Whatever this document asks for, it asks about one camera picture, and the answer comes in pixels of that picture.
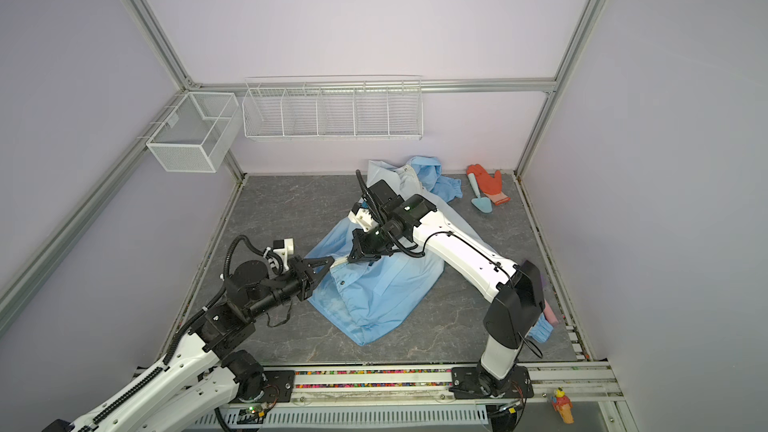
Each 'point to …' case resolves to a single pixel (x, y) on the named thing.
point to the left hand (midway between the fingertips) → (335, 265)
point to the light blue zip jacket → (372, 298)
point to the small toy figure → (563, 405)
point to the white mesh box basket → (195, 135)
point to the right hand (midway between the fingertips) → (351, 262)
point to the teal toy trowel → (482, 202)
